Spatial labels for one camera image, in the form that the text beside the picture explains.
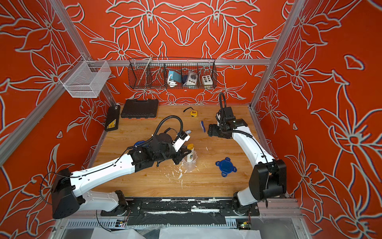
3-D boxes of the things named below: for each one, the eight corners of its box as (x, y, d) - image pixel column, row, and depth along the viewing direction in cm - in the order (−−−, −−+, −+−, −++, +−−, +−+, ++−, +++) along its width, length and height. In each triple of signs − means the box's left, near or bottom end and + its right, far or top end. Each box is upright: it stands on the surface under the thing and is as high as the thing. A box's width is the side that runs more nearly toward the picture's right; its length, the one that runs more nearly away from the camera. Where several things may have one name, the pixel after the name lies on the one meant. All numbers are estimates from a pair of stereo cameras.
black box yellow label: (106, 131, 106) (104, 128, 104) (111, 107, 122) (109, 104, 120) (117, 129, 107) (115, 127, 105) (121, 106, 123) (119, 103, 121)
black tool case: (122, 120, 112) (119, 116, 108) (128, 103, 124) (126, 99, 120) (155, 120, 112) (154, 116, 108) (159, 103, 124) (158, 99, 120)
